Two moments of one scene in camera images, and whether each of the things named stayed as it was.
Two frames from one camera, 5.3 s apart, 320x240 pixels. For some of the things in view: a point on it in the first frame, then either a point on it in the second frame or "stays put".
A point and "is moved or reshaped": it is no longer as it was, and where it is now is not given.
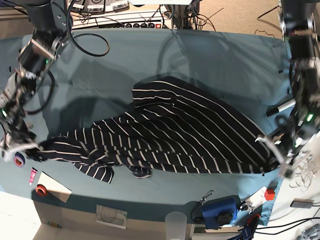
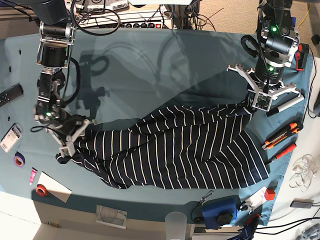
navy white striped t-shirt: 174,126 is moved or reshaped
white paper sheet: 55,189 stays put
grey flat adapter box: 302,203 stays put
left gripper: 17,135 to 68,132
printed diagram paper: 111,216 stays put
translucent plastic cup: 175,224 stays put
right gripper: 289,157 to 263,94
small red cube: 269,194 stays put
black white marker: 271,110 stays put
